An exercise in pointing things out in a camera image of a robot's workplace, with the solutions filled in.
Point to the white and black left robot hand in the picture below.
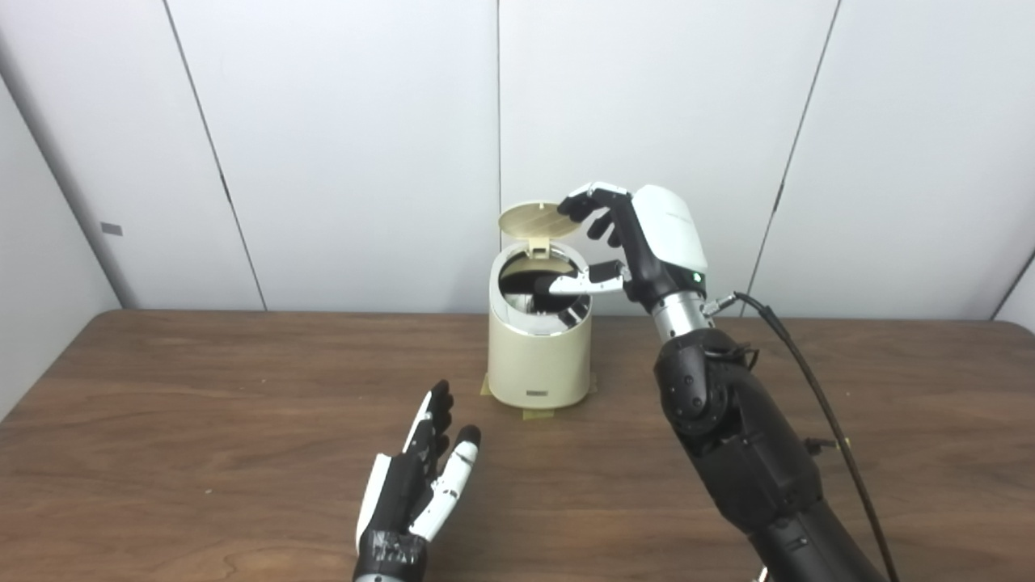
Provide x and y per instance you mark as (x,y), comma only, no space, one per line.
(396,493)

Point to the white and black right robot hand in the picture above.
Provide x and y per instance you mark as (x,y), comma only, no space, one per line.
(667,234)

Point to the cream round bin lid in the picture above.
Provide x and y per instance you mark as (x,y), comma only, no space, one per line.
(534,220)

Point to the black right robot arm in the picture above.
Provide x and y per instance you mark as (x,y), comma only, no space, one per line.
(744,436)

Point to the cream-colored round bin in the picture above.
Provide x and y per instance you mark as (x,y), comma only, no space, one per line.
(538,364)

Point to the black connector with yellow tag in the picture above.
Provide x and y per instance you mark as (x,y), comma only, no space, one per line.
(821,444)

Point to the small grey wall sticker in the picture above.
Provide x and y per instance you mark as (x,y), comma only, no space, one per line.
(111,229)

